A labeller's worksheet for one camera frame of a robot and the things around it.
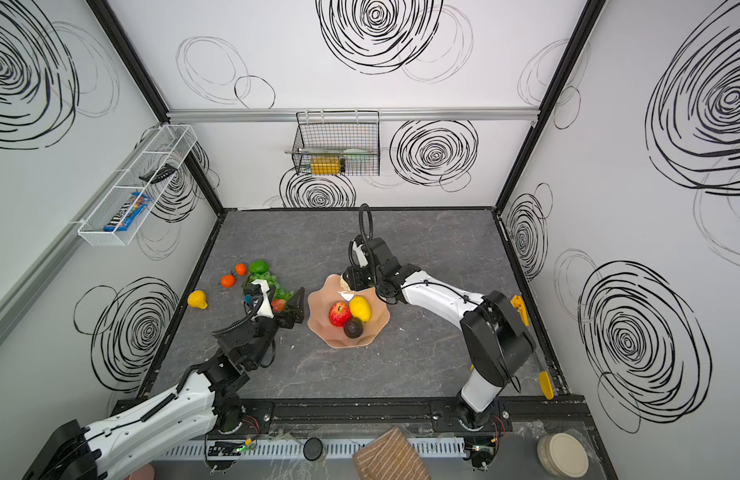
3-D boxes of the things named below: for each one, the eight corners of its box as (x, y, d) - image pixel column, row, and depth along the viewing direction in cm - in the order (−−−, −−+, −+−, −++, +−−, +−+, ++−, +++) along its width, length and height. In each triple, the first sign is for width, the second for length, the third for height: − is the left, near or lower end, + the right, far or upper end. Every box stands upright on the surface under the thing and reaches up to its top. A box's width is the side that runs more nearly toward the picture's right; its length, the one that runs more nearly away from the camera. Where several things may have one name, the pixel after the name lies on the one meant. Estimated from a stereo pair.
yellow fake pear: (192, 309, 95) (185, 303, 92) (197, 297, 98) (191, 290, 95) (206, 309, 95) (200, 303, 92) (211, 297, 98) (205, 290, 95)
